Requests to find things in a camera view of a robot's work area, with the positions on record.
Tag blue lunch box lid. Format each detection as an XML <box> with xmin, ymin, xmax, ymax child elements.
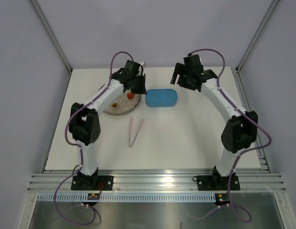
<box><xmin>145</xmin><ymin>89</ymin><xmax>178</xmax><ymax>107</ymax></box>

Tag pink metal tongs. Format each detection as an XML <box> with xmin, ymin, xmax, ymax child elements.
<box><xmin>128</xmin><ymin>117</ymin><xmax>145</xmax><ymax>148</ymax></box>

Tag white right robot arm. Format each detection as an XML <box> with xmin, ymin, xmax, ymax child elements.
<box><xmin>170</xmin><ymin>53</ymin><xmax>258</xmax><ymax>191</ymax></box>

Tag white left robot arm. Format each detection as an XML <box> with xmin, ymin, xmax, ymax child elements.
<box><xmin>65</xmin><ymin>60</ymin><xmax>147</xmax><ymax>191</ymax></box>

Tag dark red chicken drumstick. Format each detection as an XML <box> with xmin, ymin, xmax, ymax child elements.
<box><xmin>127</xmin><ymin>92</ymin><xmax>134</xmax><ymax>100</ymax></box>

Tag speckled ceramic plate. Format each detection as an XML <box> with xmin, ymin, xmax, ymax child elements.
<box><xmin>104</xmin><ymin>90</ymin><xmax>141</xmax><ymax>115</ymax></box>

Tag small noodle sauce cup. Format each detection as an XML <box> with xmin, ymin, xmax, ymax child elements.
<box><xmin>111</xmin><ymin>103</ymin><xmax>118</xmax><ymax>108</ymax></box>

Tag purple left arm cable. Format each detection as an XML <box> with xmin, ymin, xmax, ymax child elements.
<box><xmin>53</xmin><ymin>51</ymin><xmax>136</xmax><ymax>225</ymax></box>

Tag right side aluminium rail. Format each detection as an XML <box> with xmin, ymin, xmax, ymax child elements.
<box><xmin>231</xmin><ymin>68</ymin><xmax>272</xmax><ymax>173</ymax></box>

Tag aluminium rail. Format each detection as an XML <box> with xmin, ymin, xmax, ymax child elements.
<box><xmin>231</xmin><ymin>68</ymin><xmax>272</xmax><ymax>173</ymax></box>
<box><xmin>27</xmin><ymin>169</ymin><xmax>286</xmax><ymax>193</ymax></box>

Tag right aluminium frame post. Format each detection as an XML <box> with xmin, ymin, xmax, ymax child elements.
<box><xmin>236</xmin><ymin>0</ymin><xmax>281</xmax><ymax>73</ymax></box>

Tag aluminium frame post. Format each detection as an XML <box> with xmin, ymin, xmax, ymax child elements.
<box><xmin>29</xmin><ymin>0</ymin><xmax>73</xmax><ymax>74</ymax></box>
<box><xmin>236</xmin><ymin>0</ymin><xmax>281</xmax><ymax>73</ymax></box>

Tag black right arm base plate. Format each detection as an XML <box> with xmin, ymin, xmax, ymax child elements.
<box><xmin>192</xmin><ymin>174</ymin><xmax>241</xmax><ymax>191</ymax></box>

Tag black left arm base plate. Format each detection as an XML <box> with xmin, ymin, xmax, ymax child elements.
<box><xmin>71</xmin><ymin>175</ymin><xmax>114</xmax><ymax>191</ymax></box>

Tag left aluminium frame post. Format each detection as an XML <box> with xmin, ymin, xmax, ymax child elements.
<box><xmin>29</xmin><ymin>0</ymin><xmax>73</xmax><ymax>74</ymax></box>

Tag aluminium front rail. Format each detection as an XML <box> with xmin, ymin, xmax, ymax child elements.
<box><xmin>27</xmin><ymin>169</ymin><xmax>286</xmax><ymax>193</ymax></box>

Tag white slotted cable duct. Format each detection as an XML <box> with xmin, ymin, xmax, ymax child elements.
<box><xmin>37</xmin><ymin>193</ymin><xmax>216</xmax><ymax>203</ymax></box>

